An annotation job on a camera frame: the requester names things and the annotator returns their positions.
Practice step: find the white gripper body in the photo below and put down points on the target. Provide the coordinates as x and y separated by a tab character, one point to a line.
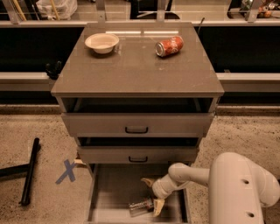
157	189

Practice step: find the clear plastic water bottle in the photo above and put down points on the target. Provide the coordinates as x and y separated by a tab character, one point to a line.
143	207

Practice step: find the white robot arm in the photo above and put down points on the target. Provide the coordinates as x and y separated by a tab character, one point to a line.
238	188

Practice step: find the grey bottom drawer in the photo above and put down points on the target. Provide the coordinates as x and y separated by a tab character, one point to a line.
116	186

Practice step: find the grey drawer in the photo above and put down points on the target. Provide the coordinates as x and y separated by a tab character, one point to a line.
159	150
159	124
116	186

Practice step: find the grey middle drawer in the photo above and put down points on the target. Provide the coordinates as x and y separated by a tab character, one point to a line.
159	150

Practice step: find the grey drawer cabinet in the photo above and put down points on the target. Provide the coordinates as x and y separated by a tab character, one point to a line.
133	79

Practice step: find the grey top drawer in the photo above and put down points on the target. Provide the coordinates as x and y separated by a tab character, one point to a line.
159	124

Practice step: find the blue tape cross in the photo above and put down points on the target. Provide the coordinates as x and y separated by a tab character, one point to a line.
69	172

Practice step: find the black left floor stand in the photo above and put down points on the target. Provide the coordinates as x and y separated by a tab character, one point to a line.
28	170

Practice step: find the orange soda can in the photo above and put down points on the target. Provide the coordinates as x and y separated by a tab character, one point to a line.
169	46

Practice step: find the white paper bowl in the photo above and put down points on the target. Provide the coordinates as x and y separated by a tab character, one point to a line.
102	43

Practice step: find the white plastic bag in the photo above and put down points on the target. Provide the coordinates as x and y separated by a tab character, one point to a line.
57	9

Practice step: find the black middle drawer handle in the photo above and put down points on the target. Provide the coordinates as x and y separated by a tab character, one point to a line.
138	159

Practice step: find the black drawer handle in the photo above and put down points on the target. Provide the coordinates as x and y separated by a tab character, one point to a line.
138	159
136	129

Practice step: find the black top drawer handle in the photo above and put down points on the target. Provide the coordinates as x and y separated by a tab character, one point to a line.
136	129

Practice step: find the black clamp on rail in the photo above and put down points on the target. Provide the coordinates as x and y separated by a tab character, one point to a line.
53	70

